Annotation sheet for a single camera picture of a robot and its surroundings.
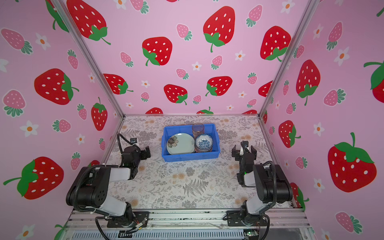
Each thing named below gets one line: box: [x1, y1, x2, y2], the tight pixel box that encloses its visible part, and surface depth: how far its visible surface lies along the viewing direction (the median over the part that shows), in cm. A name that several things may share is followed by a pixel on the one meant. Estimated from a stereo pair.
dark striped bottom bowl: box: [194, 144, 213, 153], surface depth 93 cm
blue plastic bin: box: [161, 123, 221, 162], surface depth 97 cm
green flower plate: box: [166, 132, 195, 155], surface depth 103 cm
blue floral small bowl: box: [195, 133, 214, 150], surface depth 96 cm
